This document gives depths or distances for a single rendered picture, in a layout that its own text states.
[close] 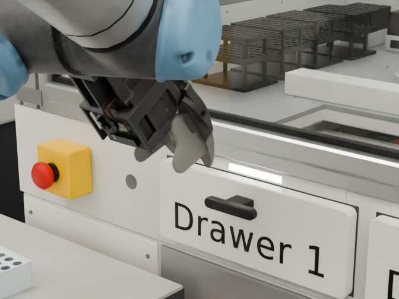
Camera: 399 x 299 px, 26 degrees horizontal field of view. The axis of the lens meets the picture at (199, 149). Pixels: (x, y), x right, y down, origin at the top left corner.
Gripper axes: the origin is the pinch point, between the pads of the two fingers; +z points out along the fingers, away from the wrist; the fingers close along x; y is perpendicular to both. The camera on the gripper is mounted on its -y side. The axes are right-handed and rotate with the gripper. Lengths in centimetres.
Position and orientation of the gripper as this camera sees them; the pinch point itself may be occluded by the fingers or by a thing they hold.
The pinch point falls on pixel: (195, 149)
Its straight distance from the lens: 96.2
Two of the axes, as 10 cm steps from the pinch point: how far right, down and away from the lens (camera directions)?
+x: 7.6, 2.0, -6.2
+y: -5.3, 7.3, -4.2
